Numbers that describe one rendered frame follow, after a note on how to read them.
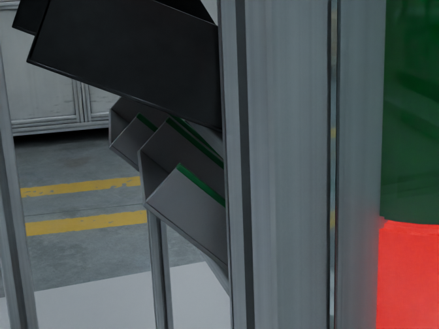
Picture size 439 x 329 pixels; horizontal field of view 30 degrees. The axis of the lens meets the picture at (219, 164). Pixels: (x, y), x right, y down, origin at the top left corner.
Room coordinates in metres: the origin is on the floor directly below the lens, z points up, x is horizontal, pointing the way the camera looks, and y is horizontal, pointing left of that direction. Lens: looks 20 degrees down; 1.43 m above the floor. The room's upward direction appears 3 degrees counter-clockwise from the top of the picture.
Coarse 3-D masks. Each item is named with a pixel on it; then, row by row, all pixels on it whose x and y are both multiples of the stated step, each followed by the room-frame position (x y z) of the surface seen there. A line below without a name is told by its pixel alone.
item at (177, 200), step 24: (168, 120) 0.72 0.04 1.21; (144, 144) 0.71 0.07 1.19; (168, 144) 0.72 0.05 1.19; (192, 144) 0.72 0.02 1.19; (144, 168) 0.67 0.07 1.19; (168, 168) 0.72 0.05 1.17; (192, 168) 0.72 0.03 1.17; (216, 168) 0.72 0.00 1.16; (144, 192) 0.61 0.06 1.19; (168, 192) 0.59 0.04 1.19; (192, 192) 0.59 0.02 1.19; (216, 192) 0.60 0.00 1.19; (168, 216) 0.59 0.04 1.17; (192, 216) 0.59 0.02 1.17; (216, 216) 0.59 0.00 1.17; (192, 240) 0.59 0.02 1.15; (216, 240) 0.59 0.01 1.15
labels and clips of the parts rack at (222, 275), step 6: (204, 258) 0.66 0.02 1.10; (210, 258) 0.64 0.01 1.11; (210, 264) 0.64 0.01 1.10; (216, 264) 0.63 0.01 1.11; (216, 270) 0.62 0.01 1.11; (222, 270) 0.61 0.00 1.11; (216, 276) 0.63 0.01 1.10; (222, 276) 0.61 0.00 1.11; (228, 276) 0.60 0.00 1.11; (222, 282) 0.61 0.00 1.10; (228, 282) 0.59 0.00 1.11; (228, 288) 0.59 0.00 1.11; (228, 294) 0.59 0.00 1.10
